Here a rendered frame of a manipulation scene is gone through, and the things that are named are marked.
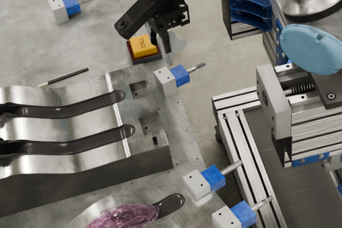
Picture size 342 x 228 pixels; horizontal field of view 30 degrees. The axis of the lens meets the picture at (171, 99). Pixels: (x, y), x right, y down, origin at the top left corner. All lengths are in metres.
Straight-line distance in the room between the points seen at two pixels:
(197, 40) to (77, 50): 1.18
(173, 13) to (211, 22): 1.54
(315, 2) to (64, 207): 0.72
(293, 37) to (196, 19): 1.91
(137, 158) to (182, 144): 0.14
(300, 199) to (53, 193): 0.92
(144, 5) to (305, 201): 0.96
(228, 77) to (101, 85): 1.24
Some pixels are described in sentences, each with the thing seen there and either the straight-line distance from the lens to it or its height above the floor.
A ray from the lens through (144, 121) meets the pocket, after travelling 1.45.
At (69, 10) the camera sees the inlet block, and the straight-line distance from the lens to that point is 1.84.
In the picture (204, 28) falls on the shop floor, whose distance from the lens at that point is 2.92.
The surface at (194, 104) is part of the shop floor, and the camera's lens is 2.61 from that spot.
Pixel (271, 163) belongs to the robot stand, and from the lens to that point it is 2.16.
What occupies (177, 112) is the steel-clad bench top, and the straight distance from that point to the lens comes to 1.55.
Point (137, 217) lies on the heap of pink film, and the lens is 1.27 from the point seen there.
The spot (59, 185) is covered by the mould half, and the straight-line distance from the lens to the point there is 1.41.
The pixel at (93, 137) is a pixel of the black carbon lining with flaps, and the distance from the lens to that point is 1.43.
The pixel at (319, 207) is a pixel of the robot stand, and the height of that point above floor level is 0.21.
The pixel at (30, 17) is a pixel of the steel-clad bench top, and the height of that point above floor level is 0.80.
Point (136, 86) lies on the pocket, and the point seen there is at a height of 0.88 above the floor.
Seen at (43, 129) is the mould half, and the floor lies 0.91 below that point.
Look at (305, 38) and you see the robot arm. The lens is 1.07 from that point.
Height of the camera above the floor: 1.98
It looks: 49 degrees down
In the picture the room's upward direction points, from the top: 11 degrees counter-clockwise
